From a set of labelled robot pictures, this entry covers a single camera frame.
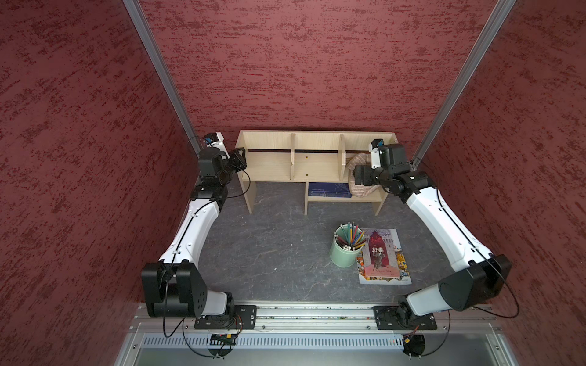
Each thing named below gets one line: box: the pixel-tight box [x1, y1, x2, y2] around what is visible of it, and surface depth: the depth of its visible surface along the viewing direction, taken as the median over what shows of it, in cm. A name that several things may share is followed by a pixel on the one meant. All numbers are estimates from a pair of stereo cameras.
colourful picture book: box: [357, 227, 413, 285], surface depth 87 cm
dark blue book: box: [308, 182, 353, 199], surface depth 92 cm
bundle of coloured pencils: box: [336, 221, 368, 251], surface depth 81 cm
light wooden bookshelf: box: [235, 129, 398, 216], surface depth 85 cm
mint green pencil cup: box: [329, 223, 366, 268], surface depth 81 cm
